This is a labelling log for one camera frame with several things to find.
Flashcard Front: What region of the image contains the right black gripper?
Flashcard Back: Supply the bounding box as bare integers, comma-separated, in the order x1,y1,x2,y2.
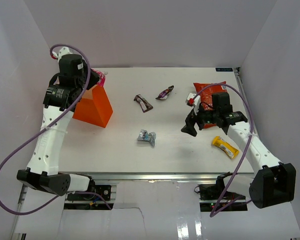
181,101,219,137

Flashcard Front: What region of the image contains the pink snack packet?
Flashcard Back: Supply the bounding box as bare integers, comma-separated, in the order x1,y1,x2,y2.
92,69,108,87

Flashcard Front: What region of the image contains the brown white snack wrapper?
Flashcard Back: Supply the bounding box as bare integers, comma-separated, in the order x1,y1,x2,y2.
133,94,153,113

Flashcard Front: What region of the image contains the yellow snack bar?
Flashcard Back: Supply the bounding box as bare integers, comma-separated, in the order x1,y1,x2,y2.
211,136,240,159

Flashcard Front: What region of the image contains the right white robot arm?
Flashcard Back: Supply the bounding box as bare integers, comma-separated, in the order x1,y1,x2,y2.
181,92,296,209

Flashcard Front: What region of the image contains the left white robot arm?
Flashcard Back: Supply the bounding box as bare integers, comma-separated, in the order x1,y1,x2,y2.
16,54,96,200

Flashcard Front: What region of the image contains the orange paper bag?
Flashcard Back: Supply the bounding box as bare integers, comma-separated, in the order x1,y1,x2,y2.
73,85,113,128

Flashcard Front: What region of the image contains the large red chip bag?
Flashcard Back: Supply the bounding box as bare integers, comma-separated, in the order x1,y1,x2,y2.
193,82,228,129

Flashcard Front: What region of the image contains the purple brown snack wrapper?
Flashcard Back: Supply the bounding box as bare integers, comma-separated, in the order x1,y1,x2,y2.
155,85,174,101

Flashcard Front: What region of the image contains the silver blue snack packet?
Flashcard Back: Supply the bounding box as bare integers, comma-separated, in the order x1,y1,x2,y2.
137,129,157,147

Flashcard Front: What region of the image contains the blue label sticker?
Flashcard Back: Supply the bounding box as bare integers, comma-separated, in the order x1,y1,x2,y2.
215,67,233,72

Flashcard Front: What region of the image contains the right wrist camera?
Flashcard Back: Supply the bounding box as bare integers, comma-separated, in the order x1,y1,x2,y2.
185,93,201,115

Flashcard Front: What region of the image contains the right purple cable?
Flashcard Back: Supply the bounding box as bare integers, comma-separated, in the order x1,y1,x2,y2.
192,83,256,218

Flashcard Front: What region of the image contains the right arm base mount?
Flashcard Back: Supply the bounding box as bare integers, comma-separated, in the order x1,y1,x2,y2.
194,184,248,213

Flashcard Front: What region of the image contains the aluminium table frame rail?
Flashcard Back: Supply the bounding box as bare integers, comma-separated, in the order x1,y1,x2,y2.
61,172,225,182

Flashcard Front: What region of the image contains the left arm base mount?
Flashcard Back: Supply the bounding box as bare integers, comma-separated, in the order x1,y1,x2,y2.
63,184,114,211

